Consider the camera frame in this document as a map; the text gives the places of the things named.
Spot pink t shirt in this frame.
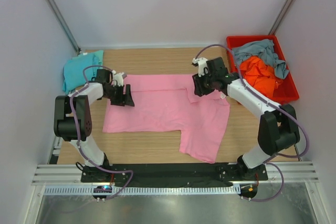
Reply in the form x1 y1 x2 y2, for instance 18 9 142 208
103 74 230 163

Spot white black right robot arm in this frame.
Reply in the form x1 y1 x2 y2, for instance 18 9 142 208
192 57 300 178

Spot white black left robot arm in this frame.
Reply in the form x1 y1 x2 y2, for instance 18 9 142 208
54 65 134 174

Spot folded turquoise t shirt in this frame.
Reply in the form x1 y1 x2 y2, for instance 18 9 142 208
62 50 104 94

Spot orange t shirt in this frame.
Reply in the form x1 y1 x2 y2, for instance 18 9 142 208
239 56 283 98

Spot grey-teal t shirt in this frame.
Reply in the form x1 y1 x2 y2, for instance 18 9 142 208
232 39 289 80

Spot red plastic bin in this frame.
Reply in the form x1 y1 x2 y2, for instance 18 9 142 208
226 35 299 104

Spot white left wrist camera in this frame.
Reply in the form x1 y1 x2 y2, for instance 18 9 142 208
111 70 127 87

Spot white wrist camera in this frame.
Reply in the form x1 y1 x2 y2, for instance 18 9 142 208
192 57 208 77
111 70 127 87

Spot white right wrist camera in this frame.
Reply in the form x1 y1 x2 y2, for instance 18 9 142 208
192 57 208 77

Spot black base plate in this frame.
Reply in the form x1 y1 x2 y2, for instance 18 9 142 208
76 162 268 188

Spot aluminium left side rail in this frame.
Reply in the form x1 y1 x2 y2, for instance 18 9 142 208
47 135 63 165

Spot aluminium rail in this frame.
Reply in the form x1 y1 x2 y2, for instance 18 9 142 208
33 161 319 185
47 135 63 165

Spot slotted cable duct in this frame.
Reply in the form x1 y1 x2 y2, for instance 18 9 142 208
44 184 240 196

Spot aluminium corner post right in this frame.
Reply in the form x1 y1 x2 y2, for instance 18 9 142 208
268 0 295 35

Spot aluminium corner post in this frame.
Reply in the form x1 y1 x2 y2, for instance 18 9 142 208
268 0 295 35
46 0 81 54

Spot aluminium corner post left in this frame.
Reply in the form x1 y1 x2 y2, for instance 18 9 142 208
46 0 81 54

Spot aluminium front rail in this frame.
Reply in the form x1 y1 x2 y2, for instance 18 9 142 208
33 161 319 185

